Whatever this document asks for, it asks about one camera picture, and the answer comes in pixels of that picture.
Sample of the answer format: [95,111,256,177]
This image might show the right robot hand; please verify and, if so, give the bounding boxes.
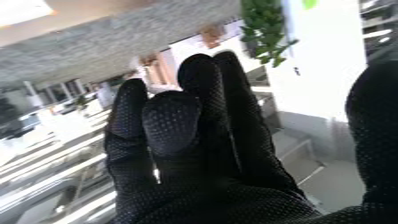
[103,50,398,224]

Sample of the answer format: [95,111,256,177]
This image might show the green plant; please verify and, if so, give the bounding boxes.
[239,0,302,69]

